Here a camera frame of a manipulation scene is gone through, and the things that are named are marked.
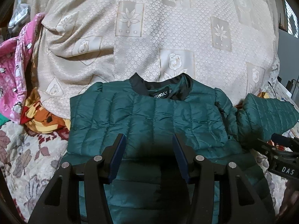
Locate pink penguin print cloth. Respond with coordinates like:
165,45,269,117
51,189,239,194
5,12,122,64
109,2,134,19
0,13,46,124

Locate black power adapter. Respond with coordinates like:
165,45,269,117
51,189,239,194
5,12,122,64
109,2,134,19
287,79,299,91

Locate grey panel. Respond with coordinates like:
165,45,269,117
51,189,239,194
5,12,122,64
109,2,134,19
278,28,299,84

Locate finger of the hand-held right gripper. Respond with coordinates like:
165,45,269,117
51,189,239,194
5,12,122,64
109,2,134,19
257,138,295,161
271,133,299,148

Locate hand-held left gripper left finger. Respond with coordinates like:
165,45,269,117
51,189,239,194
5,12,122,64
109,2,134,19
27,133,127,224

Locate black cable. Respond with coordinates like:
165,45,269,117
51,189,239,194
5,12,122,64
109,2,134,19
267,80,299,103

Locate clear plastic bag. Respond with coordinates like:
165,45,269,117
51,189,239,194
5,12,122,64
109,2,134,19
8,2,32,28

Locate beige floral blanket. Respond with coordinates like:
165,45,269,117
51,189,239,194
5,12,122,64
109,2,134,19
14,0,281,122

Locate window with grille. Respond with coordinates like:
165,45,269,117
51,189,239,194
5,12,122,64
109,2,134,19
284,0,299,38

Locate green puffer jacket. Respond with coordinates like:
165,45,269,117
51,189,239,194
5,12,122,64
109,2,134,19
59,73,299,224

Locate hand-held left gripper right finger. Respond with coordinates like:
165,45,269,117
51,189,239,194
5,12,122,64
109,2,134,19
172,134,276,224

